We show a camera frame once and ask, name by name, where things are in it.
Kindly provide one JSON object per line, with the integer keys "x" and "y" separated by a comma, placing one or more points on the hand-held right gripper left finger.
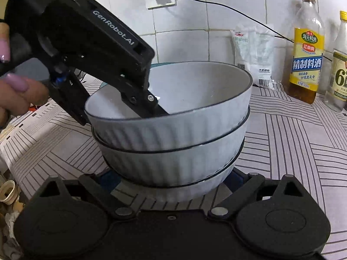
{"x": 109, "y": 180}

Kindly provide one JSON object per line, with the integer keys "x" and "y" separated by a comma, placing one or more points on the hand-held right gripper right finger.
{"x": 235, "y": 177}

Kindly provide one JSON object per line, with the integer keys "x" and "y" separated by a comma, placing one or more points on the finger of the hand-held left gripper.
{"x": 146, "y": 105}
{"x": 71, "y": 100}

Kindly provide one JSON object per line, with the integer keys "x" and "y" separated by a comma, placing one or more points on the white ribbed bowl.
{"x": 176, "y": 130}
{"x": 176, "y": 165}
{"x": 184, "y": 192}

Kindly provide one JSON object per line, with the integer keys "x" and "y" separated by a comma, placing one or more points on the person's left hand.
{"x": 24, "y": 92}

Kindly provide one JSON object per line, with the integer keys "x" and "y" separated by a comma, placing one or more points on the crumpled white paper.
{"x": 13, "y": 227}

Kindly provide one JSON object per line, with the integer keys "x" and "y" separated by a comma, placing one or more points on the white salt bag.
{"x": 264, "y": 59}
{"x": 242, "y": 48}

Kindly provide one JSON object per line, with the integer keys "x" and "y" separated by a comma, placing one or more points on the yellow label cooking wine bottle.
{"x": 306, "y": 67}

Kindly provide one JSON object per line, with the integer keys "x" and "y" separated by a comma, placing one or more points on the clear vinegar bottle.
{"x": 338, "y": 78}

